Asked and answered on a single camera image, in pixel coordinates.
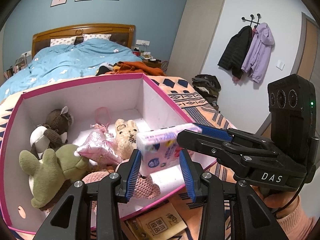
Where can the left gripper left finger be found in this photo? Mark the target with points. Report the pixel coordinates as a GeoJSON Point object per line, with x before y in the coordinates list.
{"type": "Point", "coordinates": [71, 216]}

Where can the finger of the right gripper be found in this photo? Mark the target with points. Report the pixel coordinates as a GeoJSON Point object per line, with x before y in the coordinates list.
{"type": "Point", "coordinates": [234, 137]}
{"type": "Point", "coordinates": [225, 153]}

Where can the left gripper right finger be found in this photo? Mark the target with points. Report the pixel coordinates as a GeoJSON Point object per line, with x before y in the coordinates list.
{"type": "Point", "coordinates": [224, 203]}

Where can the green frog plush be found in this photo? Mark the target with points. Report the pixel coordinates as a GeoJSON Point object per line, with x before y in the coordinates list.
{"type": "Point", "coordinates": [48, 175]}

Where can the floral pink tissue pack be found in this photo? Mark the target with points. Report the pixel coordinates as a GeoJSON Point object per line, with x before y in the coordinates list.
{"type": "Point", "coordinates": [159, 148]}

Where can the pink satin drawstring pouch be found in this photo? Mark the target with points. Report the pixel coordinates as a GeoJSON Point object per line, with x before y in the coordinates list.
{"type": "Point", "coordinates": [100, 145]}

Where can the pink knitted bear plush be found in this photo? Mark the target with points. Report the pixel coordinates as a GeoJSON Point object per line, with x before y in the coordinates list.
{"type": "Point", "coordinates": [145, 187]}

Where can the beige tissue pack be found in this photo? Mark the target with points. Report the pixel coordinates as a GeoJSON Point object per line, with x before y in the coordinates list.
{"type": "Point", "coordinates": [163, 222]}

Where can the brown knitted monkey plush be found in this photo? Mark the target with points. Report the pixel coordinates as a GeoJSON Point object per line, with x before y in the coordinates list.
{"type": "Point", "coordinates": [53, 133]}

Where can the cream bunny plush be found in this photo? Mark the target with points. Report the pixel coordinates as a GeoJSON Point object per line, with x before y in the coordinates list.
{"type": "Point", "coordinates": [126, 132]}

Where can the right hand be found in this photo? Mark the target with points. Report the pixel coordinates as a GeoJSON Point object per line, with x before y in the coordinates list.
{"type": "Point", "coordinates": [277, 200]}

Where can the dark clothes pile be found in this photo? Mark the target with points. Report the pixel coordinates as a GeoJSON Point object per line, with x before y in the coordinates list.
{"type": "Point", "coordinates": [208, 87]}

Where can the orange patterned blanket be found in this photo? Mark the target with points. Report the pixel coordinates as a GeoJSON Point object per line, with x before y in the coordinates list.
{"type": "Point", "coordinates": [195, 104]}

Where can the lilac hoodie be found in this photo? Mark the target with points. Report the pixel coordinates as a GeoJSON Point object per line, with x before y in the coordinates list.
{"type": "Point", "coordinates": [258, 56]}

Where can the black jacket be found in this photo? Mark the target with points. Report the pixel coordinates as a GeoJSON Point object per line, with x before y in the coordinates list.
{"type": "Point", "coordinates": [236, 51]}

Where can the pink cardboard storage box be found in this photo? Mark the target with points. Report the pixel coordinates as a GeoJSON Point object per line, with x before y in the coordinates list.
{"type": "Point", "coordinates": [87, 129]}

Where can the wooden nightstand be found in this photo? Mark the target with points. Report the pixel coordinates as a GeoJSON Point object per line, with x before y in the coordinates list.
{"type": "Point", "coordinates": [150, 60]}

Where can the orange brown garment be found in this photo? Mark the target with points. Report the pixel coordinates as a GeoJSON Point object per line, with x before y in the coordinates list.
{"type": "Point", "coordinates": [129, 68]}

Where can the wooden headboard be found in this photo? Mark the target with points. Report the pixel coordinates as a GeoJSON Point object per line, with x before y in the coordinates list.
{"type": "Point", "coordinates": [120, 33]}

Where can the blue floral duvet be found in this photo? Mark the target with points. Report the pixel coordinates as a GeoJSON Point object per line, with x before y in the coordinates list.
{"type": "Point", "coordinates": [62, 62]}

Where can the right floral pillow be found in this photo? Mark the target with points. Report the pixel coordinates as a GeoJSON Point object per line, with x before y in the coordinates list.
{"type": "Point", "coordinates": [87, 37]}

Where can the floral pillow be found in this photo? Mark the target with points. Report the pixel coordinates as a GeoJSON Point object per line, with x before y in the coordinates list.
{"type": "Point", "coordinates": [87, 37]}
{"type": "Point", "coordinates": [61, 41]}

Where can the left floral pillow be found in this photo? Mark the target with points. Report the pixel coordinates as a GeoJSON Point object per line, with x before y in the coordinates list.
{"type": "Point", "coordinates": [61, 41]}

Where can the black tracking camera right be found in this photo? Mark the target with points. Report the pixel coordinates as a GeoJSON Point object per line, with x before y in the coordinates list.
{"type": "Point", "coordinates": [292, 104]}

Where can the black wall coat hook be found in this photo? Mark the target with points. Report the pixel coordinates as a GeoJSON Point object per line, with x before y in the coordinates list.
{"type": "Point", "coordinates": [254, 20]}

